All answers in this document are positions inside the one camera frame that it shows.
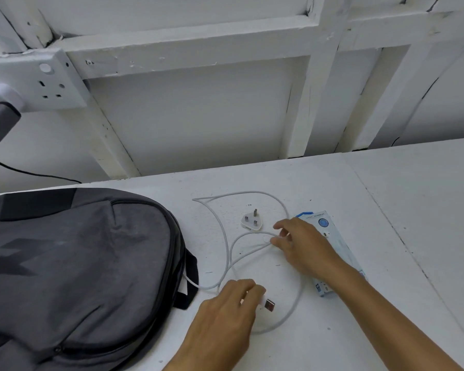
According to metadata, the person's right hand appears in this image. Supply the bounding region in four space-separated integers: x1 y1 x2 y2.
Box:
270 217 349 285

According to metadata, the person's left hand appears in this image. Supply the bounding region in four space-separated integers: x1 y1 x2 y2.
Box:
186 279 267 350

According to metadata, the white charging cable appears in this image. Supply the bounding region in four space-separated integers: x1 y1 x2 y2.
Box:
185 191 307 335

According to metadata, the person's left forearm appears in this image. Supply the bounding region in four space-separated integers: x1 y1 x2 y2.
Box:
169 331 253 371

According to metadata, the person's right forearm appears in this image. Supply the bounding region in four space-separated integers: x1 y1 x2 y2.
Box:
320 256 464 371

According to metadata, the grey backpack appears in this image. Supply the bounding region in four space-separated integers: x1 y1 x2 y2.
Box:
0 187 199 371

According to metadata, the white wall plug adapter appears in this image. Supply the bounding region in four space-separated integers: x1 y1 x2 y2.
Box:
241 208 264 232

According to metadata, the black cable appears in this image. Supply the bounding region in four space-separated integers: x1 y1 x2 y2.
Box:
0 151 83 185

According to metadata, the white wall socket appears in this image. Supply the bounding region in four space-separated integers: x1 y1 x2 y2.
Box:
0 48 89 113

